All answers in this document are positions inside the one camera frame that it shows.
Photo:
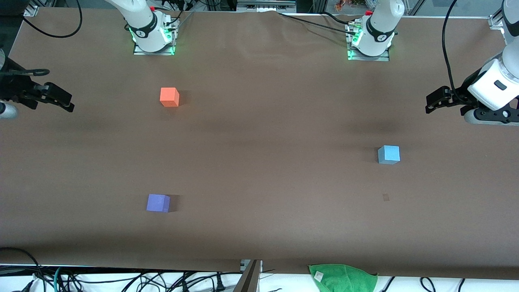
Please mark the aluminium profile bar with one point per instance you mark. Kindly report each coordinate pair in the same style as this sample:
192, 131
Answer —
249, 278

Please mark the metal corner bracket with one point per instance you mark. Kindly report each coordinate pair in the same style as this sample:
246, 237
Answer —
496, 22
31, 11

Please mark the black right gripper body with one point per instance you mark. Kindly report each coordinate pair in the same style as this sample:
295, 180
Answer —
15, 90

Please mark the blue foam block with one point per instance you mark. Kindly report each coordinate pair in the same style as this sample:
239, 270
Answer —
389, 155

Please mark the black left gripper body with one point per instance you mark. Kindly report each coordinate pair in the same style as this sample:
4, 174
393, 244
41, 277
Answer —
457, 98

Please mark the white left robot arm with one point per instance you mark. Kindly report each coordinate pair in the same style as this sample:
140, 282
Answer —
379, 28

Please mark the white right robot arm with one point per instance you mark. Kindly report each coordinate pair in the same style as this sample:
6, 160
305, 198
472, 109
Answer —
144, 24

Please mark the grey box device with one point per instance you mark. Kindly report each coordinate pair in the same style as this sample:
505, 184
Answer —
265, 5

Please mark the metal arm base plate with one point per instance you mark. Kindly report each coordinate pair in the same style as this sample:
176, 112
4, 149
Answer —
140, 50
365, 57

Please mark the orange foam block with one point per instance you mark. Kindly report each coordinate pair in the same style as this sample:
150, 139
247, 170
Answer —
169, 97

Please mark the brown table cover sheet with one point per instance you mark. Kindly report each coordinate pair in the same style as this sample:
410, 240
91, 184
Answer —
259, 162

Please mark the green cloth with white label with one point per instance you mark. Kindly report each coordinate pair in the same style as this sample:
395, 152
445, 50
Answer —
344, 279

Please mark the purple foam block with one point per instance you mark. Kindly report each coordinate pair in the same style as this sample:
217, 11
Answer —
158, 203

